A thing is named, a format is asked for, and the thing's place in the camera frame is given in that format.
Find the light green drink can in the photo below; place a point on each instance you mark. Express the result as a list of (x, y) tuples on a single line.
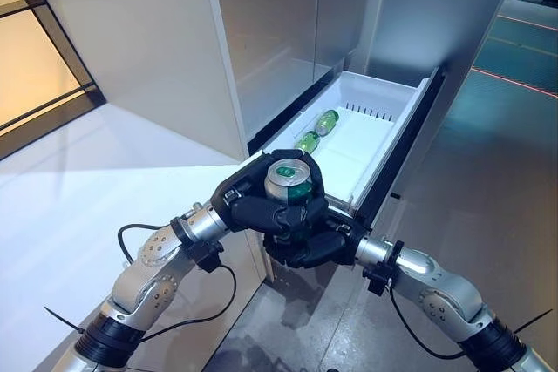
[(327, 121), (307, 141)]

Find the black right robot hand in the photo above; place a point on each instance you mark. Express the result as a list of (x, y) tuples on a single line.
[(322, 245)]

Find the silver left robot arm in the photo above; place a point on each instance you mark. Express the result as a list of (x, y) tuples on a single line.
[(144, 276)]

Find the black framed window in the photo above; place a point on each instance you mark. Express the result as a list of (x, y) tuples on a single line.
[(59, 21)]

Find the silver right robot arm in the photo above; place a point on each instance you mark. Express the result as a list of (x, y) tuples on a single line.
[(444, 289)]

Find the silver fridge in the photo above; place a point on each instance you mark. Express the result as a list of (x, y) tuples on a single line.
[(283, 19)]

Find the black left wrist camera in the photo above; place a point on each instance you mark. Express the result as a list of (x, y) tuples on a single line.
[(208, 259)]

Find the green and silver drink can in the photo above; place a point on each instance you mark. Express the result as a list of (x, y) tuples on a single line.
[(285, 180)]

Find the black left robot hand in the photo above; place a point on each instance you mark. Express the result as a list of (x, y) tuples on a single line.
[(248, 215)]

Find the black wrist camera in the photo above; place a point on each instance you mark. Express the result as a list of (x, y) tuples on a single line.
[(377, 278), (208, 259)]

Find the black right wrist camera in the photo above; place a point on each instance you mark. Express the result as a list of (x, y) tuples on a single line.
[(377, 278)]

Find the white fridge drawer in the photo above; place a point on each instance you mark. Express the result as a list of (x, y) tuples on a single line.
[(370, 102)]

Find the black zip tie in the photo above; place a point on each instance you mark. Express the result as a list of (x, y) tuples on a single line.
[(532, 321), (63, 319)]

